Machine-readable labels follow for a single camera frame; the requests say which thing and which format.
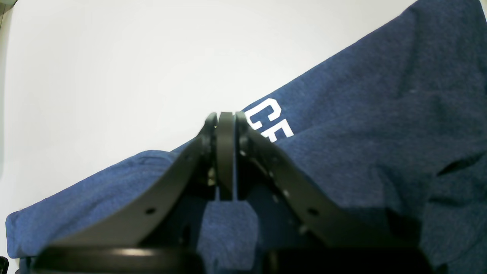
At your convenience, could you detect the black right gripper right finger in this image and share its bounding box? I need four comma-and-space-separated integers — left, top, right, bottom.
231, 112, 433, 274

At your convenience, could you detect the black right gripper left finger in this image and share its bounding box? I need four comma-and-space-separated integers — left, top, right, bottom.
32, 112, 228, 274

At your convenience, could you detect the dark blue t-shirt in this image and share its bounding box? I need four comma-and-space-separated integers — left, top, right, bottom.
6, 0, 487, 274

